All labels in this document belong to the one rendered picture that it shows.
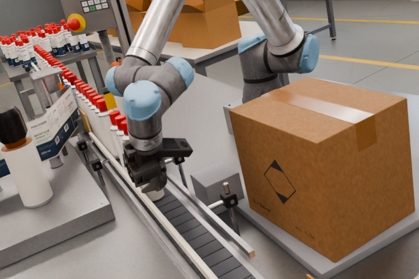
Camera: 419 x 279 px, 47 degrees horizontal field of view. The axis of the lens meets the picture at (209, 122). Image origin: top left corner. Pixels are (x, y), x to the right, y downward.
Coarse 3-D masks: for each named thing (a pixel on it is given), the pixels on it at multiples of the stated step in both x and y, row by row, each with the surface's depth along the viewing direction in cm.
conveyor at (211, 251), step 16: (160, 208) 125; (176, 208) 124; (160, 224) 118; (176, 224) 117; (192, 224) 115; (192, 240) 109; (208, 240) 108; (208, 256) 103; (224, 256) 102; (224, 272) 97; (240, 272) 96
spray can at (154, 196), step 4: (148, 192) 128; (152, 192) 128; (156, 192) 128; (160, 192) 129; (148, 196) 128; (152, 196) 128; (156, 196) 128; (160, 196) 129; (164, 196) 130; (152, 200) 128; (156, 200) 128; (160, 200) 129
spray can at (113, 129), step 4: (112, 112) 140; (116, 112) 140; (112, 116) 139; (116, 116) 139; (112, 120) 140; (112, 124) 140; (116, 124) 140; (112, 128) 140; (116, 128) 140; (112, 132) 140; (116, 132) 140; (116, 136) 140; (116, 140) 141; (116, 144) 142; (120, 148) 142; (120, 152) 142; (120, 156) 143; (120, 160) 144; (124, 168) 145
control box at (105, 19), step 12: (60, 0) 152; (72, 0) 151; (84, 0) 151; (108, 0) 149; (72, 12) 153; (96, 12) 152; (108, 12) 151; (84, 24) 154; (96, 24) 153; (108, 24) 153
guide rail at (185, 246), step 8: (96, 144) 172; (104, 152) 160; (112, 160) 152; (120, 168) 145; (128, 176) 138; (136, 192) 132; (144, 200) 124; (152, 208) 119; (160, 216) 115; (168, 224) 111; (168, 232) 111; (176, 232) 107; (176, 240) 106; (184, 240) 104; (184, 248) 102; (192, 248) 101; (192, 256) 98; (200, 264) 95; (208, 272) 92
